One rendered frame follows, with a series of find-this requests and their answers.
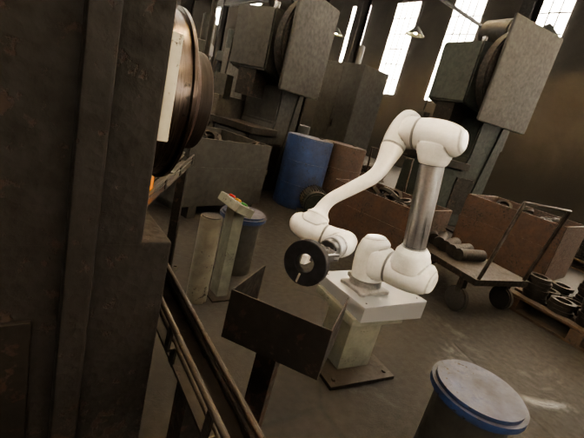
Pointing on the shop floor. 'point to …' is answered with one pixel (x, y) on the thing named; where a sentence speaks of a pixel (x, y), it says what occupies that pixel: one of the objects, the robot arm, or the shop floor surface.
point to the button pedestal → (227, 248)
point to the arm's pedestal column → (352, 356)
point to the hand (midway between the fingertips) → (308, 257)
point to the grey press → (276, 69)
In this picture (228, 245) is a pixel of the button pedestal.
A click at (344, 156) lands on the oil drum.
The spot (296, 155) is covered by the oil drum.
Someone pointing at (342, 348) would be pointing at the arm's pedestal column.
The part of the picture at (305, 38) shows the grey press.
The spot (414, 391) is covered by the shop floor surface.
